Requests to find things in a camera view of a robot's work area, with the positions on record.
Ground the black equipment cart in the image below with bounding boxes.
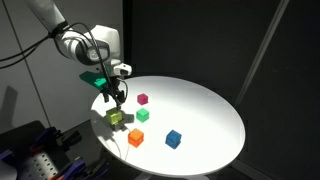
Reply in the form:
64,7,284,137
0,119,111,180

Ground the orange block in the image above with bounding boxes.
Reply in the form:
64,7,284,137
127,128,145,148

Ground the large purple clamp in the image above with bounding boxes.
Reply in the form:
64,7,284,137
54,158,88,180

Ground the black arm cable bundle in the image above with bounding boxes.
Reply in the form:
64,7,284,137
0,31,64,69

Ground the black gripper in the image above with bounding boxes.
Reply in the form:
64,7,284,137
99,75,129,111

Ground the light green block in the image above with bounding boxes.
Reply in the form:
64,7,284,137
105,107,124,126

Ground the blue block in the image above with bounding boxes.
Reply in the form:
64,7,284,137
165,129,183,150

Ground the black clamp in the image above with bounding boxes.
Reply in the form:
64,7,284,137
57,129,83,148

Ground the magenta block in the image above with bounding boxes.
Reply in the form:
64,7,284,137
136,93,149,106

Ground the grey metal wall strip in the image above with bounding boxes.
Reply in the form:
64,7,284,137
234,0,290,108

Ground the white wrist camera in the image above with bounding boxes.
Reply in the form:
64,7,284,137
113,64,132,76

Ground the purple orange clamp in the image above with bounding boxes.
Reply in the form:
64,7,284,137
29,126,58,153

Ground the perforated metal board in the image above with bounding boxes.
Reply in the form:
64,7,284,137
23,153,61,180

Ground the teal camera mount bracket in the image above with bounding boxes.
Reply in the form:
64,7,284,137
79,70,108,90

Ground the thin black camera cable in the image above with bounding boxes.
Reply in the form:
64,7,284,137
63,22,129,104

